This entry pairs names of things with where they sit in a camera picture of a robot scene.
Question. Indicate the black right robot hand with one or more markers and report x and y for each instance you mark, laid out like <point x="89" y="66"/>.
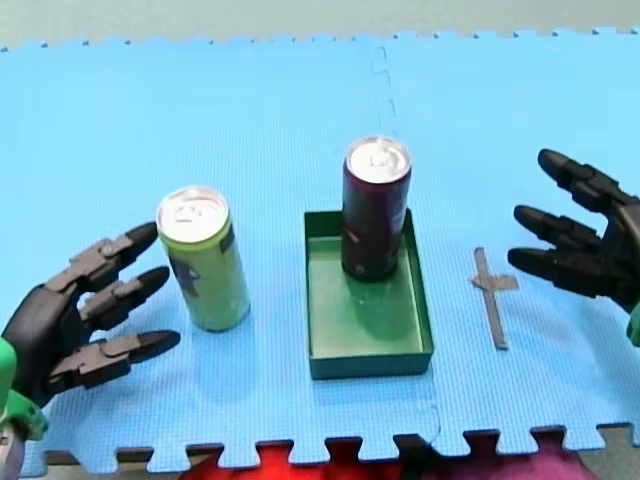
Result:
<point x="585" y="235"/>

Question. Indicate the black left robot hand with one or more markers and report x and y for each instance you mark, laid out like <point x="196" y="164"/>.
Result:
<point x="65" y="320"/>

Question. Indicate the green drink can dark band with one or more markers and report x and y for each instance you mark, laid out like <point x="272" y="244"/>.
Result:
<point x="205" y="260"/>

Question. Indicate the dark purple drink can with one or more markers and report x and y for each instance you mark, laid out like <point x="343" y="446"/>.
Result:
<point x="375" y="220"/>

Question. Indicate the shallow green tray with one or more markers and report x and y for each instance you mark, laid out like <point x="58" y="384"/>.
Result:
<point x="370" y="320"/>

